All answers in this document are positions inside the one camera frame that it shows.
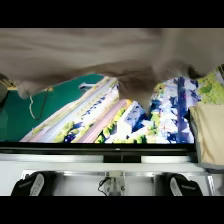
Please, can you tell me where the black cable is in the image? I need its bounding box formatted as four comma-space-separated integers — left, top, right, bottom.
97, 177, 112, 197

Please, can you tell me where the beige garment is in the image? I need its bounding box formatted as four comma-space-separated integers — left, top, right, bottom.
189, 102, 224, 167

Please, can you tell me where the grey-brown shirt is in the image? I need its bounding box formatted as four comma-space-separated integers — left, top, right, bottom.
0, 27, 224, 117

